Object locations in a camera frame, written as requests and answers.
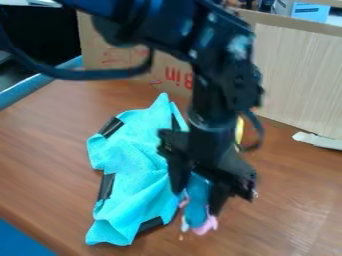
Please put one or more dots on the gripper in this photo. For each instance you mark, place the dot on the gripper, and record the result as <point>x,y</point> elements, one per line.
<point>211,150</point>

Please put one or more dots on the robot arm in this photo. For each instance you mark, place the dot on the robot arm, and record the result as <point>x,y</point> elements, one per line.
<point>214,63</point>

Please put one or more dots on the turquoise cloth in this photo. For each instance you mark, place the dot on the turquoise cloth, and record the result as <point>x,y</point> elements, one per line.
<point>133,173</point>

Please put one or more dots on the yellow toy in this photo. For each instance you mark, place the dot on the yellow toy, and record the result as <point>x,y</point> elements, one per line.
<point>240,130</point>

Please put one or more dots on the white paper piece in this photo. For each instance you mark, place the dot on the white paper piece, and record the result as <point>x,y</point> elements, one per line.
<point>318,140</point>

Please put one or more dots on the light wooden board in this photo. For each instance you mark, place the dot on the light wooden board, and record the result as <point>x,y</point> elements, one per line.
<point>302,76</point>

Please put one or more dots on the cardboard box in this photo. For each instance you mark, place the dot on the cardboard box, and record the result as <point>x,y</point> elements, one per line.
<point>111,46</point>

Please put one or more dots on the small blue box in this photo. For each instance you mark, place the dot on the small blue box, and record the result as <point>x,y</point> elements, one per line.
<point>310,11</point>

